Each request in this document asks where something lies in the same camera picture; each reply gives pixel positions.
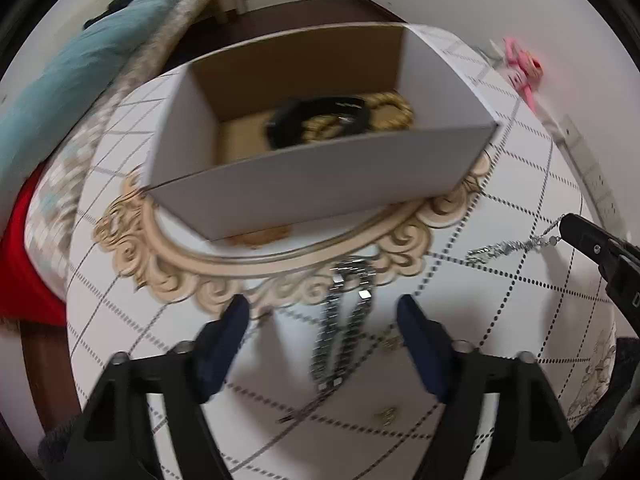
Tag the black garment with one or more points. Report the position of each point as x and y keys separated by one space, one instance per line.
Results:
x=117 y=2

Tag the dark grey clothing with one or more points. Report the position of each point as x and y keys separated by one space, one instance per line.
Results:
x=615 y=410

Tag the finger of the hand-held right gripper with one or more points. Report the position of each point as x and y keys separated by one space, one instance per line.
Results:
x=585 y=240

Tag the silver metal watch band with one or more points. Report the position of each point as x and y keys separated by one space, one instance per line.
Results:
x=325 y=340

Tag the thin silver pin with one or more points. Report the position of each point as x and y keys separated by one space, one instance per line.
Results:
x=295 y=415

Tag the grey fuzzy cloth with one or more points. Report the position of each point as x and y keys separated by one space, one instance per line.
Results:
x=52 y=445

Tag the patterned bed mattress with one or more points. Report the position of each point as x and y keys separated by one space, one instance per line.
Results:
x=55 y=200

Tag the small gold earring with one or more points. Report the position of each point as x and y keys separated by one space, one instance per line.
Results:
x=391 y=343
x=386 y=415

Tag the red cloth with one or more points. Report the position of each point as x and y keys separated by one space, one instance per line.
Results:
x=20 y=260

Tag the pink plush toy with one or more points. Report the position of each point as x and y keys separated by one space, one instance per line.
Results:
x=522 y=67

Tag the white cardboard box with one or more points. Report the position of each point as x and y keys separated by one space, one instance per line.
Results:
x=320 y=200

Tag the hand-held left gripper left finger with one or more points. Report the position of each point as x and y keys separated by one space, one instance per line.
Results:
x=225 y=350

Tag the teal pillow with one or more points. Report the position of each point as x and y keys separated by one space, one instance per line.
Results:
x=75 y=75

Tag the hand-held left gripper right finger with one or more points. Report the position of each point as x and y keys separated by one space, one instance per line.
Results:
x=424 y=350

